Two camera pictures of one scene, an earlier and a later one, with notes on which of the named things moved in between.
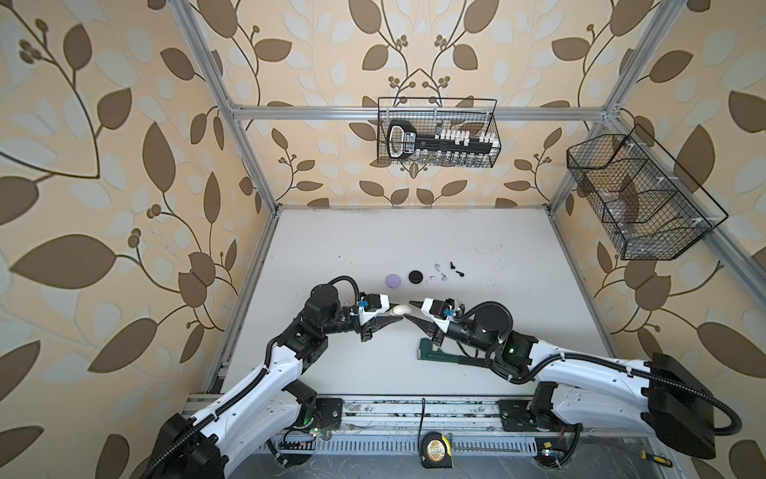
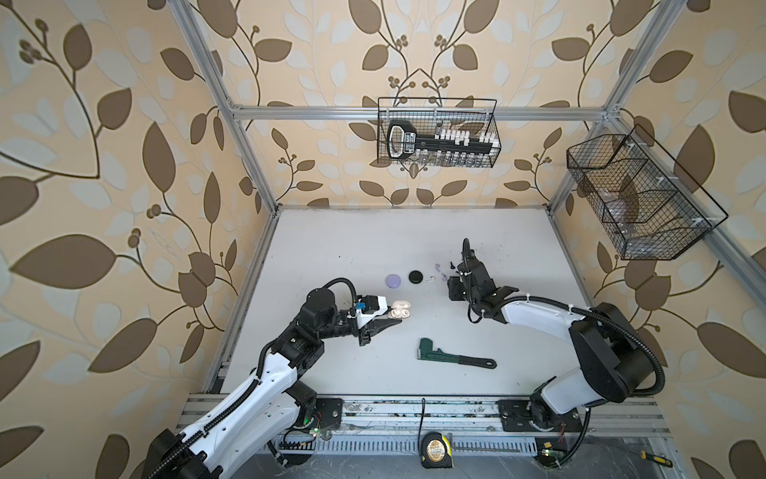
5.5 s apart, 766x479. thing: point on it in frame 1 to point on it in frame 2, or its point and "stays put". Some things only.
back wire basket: (438, 133) stays put
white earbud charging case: (402, 309) stays put
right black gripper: (429, 327) to (453, 283)
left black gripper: (365, 332) stays put
